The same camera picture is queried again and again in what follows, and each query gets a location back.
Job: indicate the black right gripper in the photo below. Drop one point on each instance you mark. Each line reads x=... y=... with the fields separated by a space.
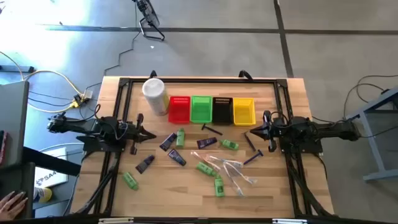
x=273 y=132

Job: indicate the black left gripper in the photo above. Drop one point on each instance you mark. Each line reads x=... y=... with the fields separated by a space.
x=133 y=133

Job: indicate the dark blue shave tube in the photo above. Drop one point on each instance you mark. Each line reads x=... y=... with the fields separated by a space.
x=168 y=142
x=177 y=157
x=145 y=164

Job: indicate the green shampoo bottle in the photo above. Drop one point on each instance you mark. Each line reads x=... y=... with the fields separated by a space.
x=130 y=181
x=219 y=187
x=205 y=169
x=180 y=138
x=230 y=144

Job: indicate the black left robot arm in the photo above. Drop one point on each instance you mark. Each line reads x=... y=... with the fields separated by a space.
x=81 y=126

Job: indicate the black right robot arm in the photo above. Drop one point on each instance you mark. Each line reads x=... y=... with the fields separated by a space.
x=329 y=129

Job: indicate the yellow plastic basket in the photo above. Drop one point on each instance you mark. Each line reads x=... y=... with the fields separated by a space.
x=244 y=113

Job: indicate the red plastic basket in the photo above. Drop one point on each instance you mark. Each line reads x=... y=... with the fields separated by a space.
x=179 y=113

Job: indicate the black plastic basket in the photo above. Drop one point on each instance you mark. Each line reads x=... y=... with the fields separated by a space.
x=222 y=113

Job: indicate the white green wipes canister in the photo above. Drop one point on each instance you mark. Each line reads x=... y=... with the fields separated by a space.
x=154 y=93

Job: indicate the black stick item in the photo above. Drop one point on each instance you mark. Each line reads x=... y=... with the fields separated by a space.
x=213 y=130

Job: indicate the purple packet centre right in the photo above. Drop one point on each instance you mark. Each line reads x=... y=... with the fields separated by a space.
x=206 y=143

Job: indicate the wrapped red toothbrush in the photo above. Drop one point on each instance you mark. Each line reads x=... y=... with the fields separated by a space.
x=202 y=158

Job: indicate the green plastic basket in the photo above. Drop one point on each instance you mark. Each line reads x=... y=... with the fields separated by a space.
x=201 y=112

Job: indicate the power strip with yellow plug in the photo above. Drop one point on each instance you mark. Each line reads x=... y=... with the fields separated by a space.
x=81 y=99

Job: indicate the black desk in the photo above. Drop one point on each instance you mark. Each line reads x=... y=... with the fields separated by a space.
x=46 y=160

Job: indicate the white printed box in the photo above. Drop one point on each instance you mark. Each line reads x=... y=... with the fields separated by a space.
x=51 y=179

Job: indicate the yellow white cup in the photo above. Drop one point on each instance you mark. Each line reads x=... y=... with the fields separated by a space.
x=45 y=195

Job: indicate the black floor fan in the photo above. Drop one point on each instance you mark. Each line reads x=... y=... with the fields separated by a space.
x=150 y=14

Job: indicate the grey metal table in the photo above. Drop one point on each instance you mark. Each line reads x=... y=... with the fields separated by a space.
x=382 y=175

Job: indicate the grey computer case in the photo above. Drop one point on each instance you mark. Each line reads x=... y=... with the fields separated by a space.
x=14 y=118

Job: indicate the grey floor power strip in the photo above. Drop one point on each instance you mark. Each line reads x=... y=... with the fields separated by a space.
x=18 y=68

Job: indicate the person's hand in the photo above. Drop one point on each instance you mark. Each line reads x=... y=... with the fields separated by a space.
x=12 y=207

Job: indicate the black aluminium table frame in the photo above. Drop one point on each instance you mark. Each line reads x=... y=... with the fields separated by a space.
x=202 y=80

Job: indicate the silver aluminium bracket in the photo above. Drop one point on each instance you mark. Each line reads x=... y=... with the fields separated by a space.
x=289 y=221
x=116 y=220

